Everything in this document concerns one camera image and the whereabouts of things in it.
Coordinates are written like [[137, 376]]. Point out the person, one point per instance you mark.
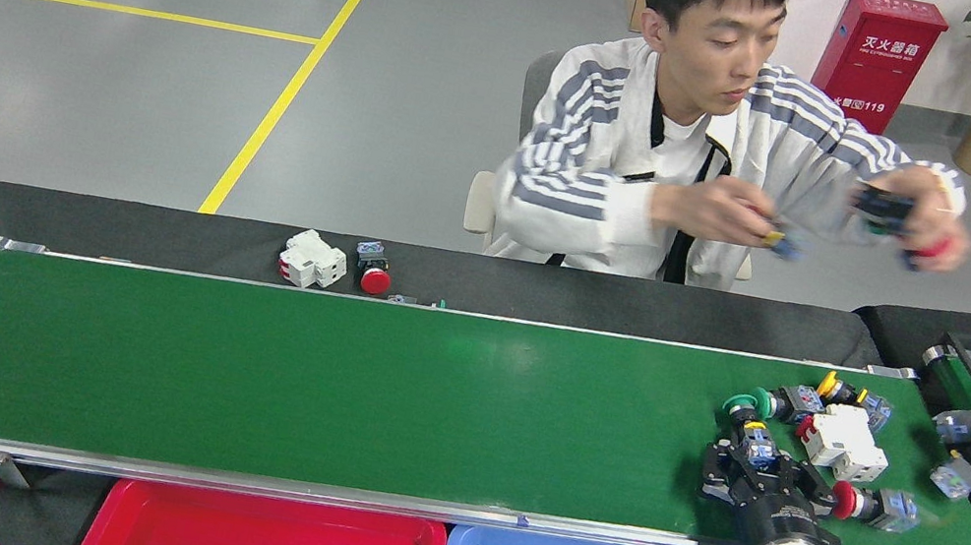
[[583, 170]]

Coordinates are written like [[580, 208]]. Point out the red fire extinguisher box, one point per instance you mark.
[[875, 72]]

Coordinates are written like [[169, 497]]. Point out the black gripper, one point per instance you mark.
[[785, 527]]

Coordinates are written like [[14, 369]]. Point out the person's right hand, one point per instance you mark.
[[716, 208]]

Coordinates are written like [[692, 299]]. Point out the person's left hand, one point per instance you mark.
[[940, 213]]

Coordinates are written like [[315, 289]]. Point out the white circuit breaker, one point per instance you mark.
[[845, 443], [313, 260]]

